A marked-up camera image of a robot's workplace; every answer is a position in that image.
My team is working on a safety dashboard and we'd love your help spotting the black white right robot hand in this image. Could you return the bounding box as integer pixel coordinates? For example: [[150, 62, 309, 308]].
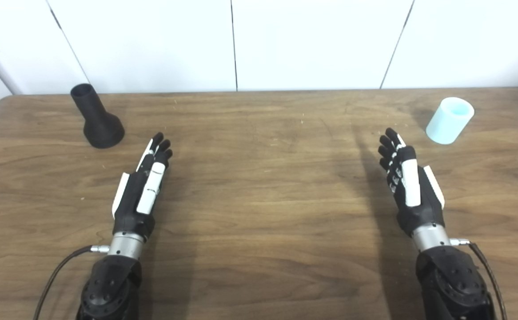
[[378, 128, 446, 237]]

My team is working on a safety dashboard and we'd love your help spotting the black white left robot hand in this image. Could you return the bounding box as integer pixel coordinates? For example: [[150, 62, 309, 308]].
[[112, 132, 174, 240]]

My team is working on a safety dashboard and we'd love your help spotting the black flared nozzle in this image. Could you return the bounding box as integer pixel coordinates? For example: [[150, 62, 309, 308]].
[[70, 83, 125, 149]]

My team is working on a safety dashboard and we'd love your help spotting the light-blue hose piece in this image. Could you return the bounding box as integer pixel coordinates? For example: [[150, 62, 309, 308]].
[[426, 97, 475, 145]]

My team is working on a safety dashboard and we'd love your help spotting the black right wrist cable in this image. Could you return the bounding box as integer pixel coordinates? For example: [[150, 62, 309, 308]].
[[450, 239, 508, 320]]

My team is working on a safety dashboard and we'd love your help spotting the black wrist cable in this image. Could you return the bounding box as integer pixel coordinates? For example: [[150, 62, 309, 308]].
[[450, 239, 508, 320], [32, 244, 111, 320]]

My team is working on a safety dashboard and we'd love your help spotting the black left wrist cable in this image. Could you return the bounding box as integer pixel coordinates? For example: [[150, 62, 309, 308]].
[[32, 244, 111, 320]]

